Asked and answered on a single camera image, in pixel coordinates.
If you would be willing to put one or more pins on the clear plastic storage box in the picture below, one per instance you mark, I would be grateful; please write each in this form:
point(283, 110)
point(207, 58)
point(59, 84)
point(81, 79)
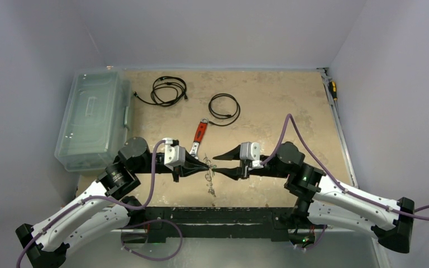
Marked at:
point(95, 123)

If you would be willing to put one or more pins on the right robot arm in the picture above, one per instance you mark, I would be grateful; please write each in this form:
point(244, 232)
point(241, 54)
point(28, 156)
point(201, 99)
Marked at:
point(322, 202)

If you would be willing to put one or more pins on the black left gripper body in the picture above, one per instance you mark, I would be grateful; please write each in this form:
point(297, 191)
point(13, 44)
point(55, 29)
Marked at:
point(175, 173)

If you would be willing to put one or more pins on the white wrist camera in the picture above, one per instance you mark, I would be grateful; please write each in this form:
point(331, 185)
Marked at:
point(174, 154)
point(250, 155)

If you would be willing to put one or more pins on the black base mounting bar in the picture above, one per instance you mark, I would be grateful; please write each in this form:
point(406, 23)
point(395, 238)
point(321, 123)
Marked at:
point(274, 223)

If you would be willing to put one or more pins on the aluminium frame rail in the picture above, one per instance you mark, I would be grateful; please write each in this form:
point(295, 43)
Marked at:
point(380, 253)

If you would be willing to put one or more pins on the yellow black screwdriver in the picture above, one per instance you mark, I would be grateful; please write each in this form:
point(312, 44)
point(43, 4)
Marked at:
point(333, 90)

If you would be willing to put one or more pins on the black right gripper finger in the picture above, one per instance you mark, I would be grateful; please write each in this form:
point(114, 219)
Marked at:
point(231, 155)
point(235, 173)

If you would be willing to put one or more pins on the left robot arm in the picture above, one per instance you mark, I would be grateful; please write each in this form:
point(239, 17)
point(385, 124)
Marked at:
point(124, 188)

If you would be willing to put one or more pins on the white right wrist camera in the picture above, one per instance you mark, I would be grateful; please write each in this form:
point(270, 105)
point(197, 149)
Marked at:
point(250, 155)

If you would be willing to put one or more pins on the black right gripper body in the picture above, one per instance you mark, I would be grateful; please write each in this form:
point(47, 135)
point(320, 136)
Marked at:
point(245, 169)

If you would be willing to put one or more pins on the red handled adjustable wrench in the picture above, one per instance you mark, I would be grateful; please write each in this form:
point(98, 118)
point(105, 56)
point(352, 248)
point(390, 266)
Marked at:
point(198, 137)

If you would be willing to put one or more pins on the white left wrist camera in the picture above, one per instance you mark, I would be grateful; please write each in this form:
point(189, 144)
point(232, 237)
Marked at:
point(174, 154)

